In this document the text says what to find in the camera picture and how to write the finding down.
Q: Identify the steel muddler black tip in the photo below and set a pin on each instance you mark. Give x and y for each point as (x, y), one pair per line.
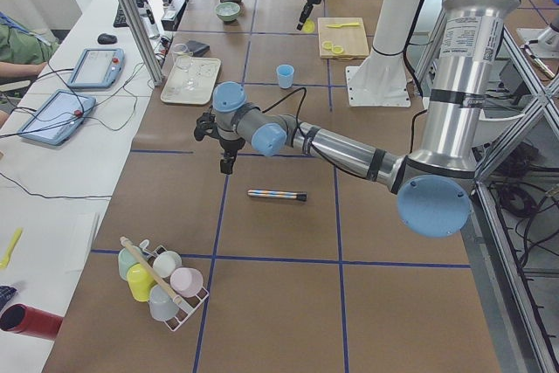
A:
(277, 194)

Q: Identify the light blue cup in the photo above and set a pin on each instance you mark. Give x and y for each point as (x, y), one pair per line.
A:
(285, 75)

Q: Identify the white cup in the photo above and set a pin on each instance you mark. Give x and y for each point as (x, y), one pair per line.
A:
(166, 263)

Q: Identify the green cup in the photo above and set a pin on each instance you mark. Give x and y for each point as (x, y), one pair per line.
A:
(125, 261)

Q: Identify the pink cup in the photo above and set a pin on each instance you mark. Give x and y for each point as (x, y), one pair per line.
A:
(187, 281)

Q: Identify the white cup rack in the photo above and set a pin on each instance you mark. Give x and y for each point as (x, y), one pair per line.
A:
(188, 306)

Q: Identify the yellow cup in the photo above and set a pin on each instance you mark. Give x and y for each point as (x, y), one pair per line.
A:
(140, 282)

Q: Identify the grey cup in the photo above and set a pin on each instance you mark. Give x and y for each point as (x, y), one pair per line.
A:
(161, 306)

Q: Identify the cream bear tray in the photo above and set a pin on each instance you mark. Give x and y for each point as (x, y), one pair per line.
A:
(204, 71)

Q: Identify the wooden cutting board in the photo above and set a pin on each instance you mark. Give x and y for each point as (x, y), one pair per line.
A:
(352, 39)

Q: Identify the yellow plastic knife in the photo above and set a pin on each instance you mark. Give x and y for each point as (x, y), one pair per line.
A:
(343, 25)

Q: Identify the clear wine glass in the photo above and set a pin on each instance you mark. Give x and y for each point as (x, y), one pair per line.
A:
(184, 61)

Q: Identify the grey folded cloth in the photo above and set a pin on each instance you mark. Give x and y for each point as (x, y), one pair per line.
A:
(198, 49)

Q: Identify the green bowl of ice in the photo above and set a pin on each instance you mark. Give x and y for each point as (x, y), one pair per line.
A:
(228, 12)

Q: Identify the far teach pendant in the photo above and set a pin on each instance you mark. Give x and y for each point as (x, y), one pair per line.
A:
(97, 68)

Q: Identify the teach pendant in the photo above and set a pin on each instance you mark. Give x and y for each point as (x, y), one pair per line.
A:
(58, 118)
(97, 68)

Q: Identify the black computer mouse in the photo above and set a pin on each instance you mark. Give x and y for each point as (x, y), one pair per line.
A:
(107, 39)

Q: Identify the wooden rod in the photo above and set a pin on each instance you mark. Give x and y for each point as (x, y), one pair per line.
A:
(126, 243)

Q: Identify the near teach pendant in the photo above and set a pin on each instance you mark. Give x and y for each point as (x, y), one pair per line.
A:
(58, 118)

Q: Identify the red cylinder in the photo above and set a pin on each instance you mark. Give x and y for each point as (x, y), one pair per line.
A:
(26, 320)

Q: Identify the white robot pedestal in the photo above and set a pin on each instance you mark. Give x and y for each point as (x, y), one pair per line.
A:
(380, 80)

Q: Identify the aluminium frame post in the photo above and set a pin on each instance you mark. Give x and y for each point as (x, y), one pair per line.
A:
(142, 41)

